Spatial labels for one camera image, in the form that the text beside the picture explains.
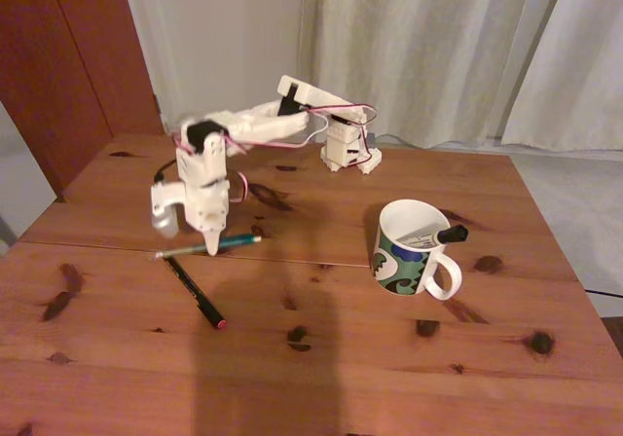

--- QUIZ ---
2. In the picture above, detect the white mug green blue pattern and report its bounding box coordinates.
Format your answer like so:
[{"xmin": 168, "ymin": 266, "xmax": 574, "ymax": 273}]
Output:
[{"xmin": 370, "ymin": 199, "xmax": 463, "ymax": 303}]

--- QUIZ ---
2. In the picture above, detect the brown wooden cabinet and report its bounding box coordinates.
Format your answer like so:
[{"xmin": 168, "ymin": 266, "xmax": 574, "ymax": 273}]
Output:
[{"xmin": 0, "ymin": 0, "xmax": 165, "ymax": 203}]

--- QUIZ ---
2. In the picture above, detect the silver camera box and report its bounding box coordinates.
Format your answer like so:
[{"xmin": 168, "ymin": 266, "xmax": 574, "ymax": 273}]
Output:
[{"xmin": 149, "ymin": 182, "xmax": 189, "ymax": 240}]

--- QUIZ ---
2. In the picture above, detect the green transparent pen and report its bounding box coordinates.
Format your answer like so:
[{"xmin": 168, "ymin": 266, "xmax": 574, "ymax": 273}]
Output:
[{"xmin": 148, "ymin": 233, "xmax": 264, "ymax": 263}]

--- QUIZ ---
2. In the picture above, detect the black camera cable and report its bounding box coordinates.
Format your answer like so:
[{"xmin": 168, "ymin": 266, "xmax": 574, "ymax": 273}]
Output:
[{"xmin": 153, "ymin": 159, "xmax": 178, "ymax": 185}]

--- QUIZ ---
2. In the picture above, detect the white marker black cap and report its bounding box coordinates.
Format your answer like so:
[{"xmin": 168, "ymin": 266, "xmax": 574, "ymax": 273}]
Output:
[{"xmin": 401, "ymin": 223, "xmax": 471, "ymax": 250}]

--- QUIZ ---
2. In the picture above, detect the white controller board case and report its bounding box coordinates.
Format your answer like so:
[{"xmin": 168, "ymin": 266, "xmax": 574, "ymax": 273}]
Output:
[{"xmin": 319, "ymin": 144, "xmax": 345, "ymax": 173}]

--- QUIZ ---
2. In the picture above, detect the black pen red end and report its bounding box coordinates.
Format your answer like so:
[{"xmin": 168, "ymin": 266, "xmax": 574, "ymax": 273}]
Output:
[{"xmin": 163, "ymin": 255, "xmax": 229, "ymax": 331}]

